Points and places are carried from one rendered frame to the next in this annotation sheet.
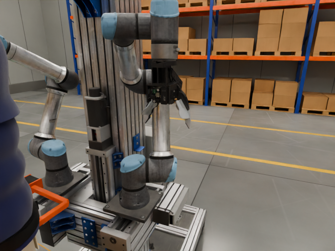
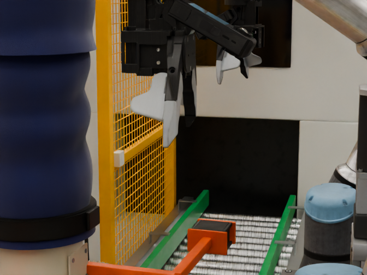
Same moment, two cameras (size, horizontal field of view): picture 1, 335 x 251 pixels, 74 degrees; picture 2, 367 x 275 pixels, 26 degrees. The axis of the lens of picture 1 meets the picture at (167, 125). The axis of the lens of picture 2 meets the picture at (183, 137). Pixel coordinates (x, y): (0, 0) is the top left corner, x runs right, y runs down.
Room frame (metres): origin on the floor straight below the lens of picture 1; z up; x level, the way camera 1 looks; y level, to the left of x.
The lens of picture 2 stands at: (0.49, -0.98, 1.71)
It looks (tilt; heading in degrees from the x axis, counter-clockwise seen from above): 11 degrees down; 79
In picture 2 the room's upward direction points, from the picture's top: straight up
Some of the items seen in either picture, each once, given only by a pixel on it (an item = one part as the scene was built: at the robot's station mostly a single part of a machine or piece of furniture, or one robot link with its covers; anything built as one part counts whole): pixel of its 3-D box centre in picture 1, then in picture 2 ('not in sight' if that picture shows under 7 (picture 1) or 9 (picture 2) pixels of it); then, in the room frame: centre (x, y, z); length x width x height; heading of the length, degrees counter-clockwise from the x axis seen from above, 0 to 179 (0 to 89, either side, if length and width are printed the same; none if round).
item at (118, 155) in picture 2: not in sight; (118, 158); (0.82, 2.16, 1.02); 0.06 x 0.03 x 0.06; 66
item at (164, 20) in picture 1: (164, 22); not in sight; (0.66, 0.01, 1.82); 0.09 x 0.08 x 0.11; 4
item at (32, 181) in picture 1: (27, 185); (212, 236); (0.86, 0.62, 1.18); 0.09 x 0.08 x 0.05; 152
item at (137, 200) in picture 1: (134, 190); not in sight; (0.95, 0.16, 1.09); 0.15 x 0.15 x 0.10
